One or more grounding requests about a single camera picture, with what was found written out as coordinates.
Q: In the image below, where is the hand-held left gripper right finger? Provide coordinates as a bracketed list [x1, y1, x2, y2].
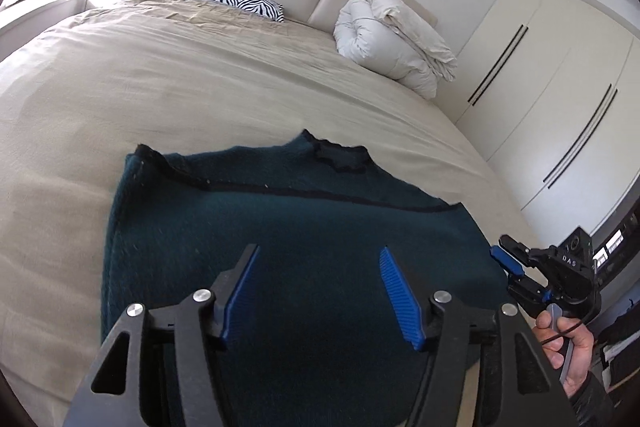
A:
[377, 247, 576, 427]

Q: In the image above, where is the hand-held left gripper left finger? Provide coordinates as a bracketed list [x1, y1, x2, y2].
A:
[62, 243, 261, 427]

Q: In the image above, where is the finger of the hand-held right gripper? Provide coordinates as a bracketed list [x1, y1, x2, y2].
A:
[507, 277, 552, 319]
[490, 235, 534, 281]

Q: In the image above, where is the dark green sweater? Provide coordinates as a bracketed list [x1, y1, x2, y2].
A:
[100, 129, 507, 427]

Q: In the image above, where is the person's right forearm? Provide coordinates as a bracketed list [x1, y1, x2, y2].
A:
[567, 369, 624, 427]

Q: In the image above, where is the person's right hand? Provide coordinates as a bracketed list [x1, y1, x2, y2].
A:
[534, 308, 596, 401]

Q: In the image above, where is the white wardrobe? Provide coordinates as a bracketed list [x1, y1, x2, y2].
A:
[451, 0, 640, 235]

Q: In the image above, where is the bed with beige sheet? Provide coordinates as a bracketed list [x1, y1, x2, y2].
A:
[0, 0, 548, 427]

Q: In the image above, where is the folded white duvet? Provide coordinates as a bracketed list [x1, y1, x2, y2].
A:
[333, 0, 459, 100]

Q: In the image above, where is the zebra print pillow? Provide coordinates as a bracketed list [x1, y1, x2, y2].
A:
[177, 0, 286, 24]

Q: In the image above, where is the white window ledge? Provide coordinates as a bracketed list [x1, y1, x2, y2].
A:
[0, 0, 89, 28]

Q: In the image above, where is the thin black cable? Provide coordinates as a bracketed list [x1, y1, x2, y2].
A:
[542, 286, 604, 349]

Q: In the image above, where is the black wardrobe handle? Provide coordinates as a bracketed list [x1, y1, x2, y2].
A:
[467, 24, 524, 102]
[548, 88, 620, 186]
[473, 28, 530, 106]
[542, 83, 613, 181]

